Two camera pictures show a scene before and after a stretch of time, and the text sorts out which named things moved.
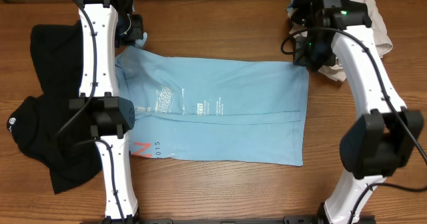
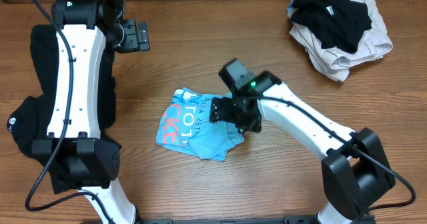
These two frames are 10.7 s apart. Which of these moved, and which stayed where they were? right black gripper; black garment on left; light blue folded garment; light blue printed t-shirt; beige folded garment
Moved: light blue printed t-shirt; right black gripper
Stayed: light blue folded garment; beige folded garment; black garment on left
